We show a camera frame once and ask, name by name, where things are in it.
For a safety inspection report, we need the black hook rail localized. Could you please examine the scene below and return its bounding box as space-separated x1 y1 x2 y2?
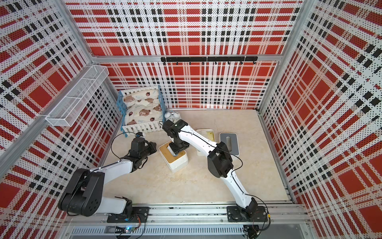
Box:
161 56 259 64

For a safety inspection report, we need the blue white toy crib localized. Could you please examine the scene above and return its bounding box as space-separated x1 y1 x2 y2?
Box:
117 86 166 137

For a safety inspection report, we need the white alarm clock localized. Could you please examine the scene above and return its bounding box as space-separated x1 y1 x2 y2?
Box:
165 111 182 122

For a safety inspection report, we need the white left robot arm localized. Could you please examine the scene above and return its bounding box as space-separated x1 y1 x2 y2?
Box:
58 137 157 220

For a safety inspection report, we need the white wire basket shelf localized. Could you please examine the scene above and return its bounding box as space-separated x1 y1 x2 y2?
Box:
45 65 109 127

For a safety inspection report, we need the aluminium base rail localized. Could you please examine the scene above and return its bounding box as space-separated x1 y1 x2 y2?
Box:
59 202 317 239

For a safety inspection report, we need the grey tissue box lid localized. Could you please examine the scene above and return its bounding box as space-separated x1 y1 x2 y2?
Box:
219 132 240 156

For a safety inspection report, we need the white tissue box base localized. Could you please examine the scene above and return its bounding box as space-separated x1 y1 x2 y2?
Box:
159 141 189 173

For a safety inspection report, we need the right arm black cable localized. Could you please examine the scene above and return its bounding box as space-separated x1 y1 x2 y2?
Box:
158 120 272 234

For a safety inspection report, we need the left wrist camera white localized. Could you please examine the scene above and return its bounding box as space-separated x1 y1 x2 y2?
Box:
135 132 145 137

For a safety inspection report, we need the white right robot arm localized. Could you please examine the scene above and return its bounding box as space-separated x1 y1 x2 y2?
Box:
162 119 270 222

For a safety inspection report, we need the bear print bedding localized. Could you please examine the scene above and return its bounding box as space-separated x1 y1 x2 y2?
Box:
122 89 163 125

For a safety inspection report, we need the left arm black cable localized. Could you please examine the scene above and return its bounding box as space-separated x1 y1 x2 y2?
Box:
109 131 141 165

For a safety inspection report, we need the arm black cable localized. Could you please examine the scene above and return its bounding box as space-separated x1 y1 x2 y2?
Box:
109 131 141 165
158 120 272 234

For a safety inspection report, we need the bamboo tissue box lid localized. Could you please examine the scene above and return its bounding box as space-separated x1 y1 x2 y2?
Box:
159 141 189 166

